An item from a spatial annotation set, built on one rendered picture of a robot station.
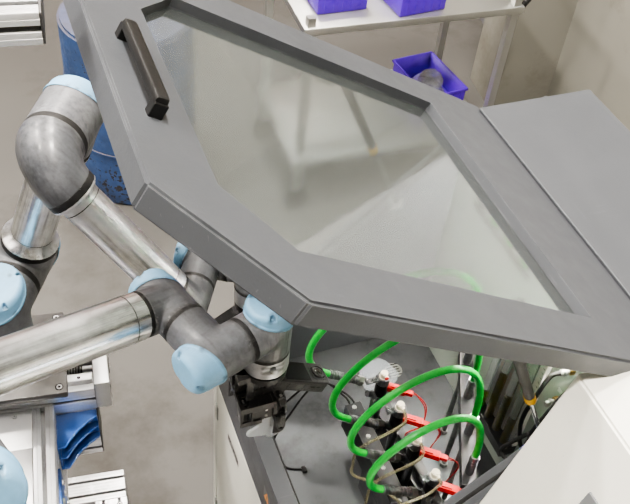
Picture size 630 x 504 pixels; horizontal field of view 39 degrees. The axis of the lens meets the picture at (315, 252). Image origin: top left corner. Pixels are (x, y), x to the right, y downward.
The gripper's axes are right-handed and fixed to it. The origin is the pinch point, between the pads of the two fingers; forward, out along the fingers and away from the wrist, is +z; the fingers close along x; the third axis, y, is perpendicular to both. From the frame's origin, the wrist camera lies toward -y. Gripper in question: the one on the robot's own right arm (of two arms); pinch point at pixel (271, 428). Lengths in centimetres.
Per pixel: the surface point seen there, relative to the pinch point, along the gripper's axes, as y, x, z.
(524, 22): -200, -216, 74
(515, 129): -65, -38, -26
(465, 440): -39.6, 5.7, 14.2
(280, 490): -4.4, -3.0, 29.2
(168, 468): 5, -70, 124
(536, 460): -34.8, 26.9, -14.2
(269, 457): -4.8, -11.0, 29.2
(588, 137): -79, -32, -26
